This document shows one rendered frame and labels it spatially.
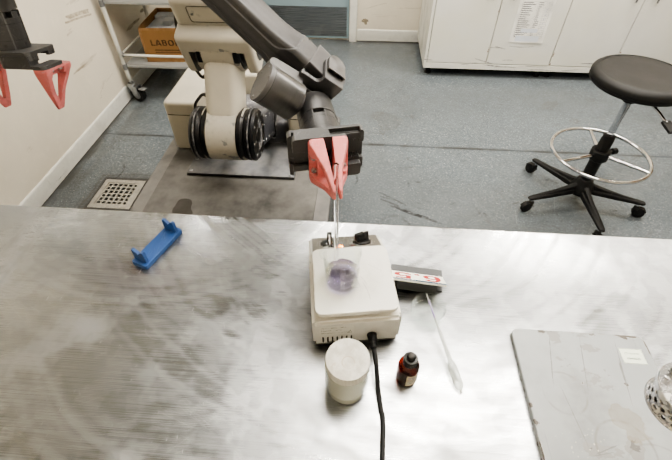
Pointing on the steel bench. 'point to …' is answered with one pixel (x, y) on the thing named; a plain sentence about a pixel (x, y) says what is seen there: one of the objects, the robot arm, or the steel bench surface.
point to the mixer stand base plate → (589, 395)
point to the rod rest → (156, 245)
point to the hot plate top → (364, 299)
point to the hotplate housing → (355, 325)
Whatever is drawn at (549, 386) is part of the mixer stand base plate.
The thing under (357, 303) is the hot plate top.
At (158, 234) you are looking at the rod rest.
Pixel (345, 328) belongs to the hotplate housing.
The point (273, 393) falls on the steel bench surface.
